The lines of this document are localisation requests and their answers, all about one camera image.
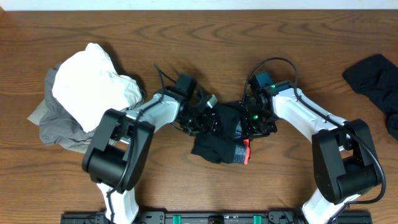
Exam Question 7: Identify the white crumpled garment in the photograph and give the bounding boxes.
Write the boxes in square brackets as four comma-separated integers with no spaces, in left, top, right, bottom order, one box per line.
[52,43,142,133]

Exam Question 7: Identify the black leggings with red waistband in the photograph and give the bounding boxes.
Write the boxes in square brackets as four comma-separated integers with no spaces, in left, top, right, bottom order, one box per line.
[191,104,251,165]

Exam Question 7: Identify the black garment at right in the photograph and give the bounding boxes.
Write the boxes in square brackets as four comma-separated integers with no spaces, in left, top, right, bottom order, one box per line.
[343,54,397,139]

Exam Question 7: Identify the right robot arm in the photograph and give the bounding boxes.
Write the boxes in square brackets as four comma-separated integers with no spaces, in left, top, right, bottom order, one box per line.
[241,79,386,223]

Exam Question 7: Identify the grey crumpled garment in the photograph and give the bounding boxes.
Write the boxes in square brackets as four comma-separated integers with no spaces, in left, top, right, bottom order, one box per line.
[27,63,95,154]

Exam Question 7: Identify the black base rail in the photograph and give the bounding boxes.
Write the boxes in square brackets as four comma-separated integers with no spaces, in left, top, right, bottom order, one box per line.
[60,210,373,224]

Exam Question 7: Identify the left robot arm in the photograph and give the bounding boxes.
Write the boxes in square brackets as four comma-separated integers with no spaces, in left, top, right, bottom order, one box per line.
[82,90,218,223]

